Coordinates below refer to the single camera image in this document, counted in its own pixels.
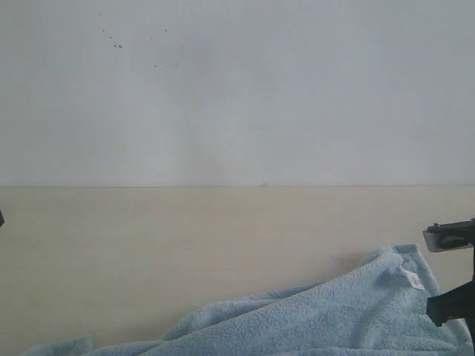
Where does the light blue fluffy towel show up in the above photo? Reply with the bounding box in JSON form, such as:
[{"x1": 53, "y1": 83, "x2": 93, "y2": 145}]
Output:
[{"x1": 29, "y1": 245, "x2": 474, "y2": 355}]

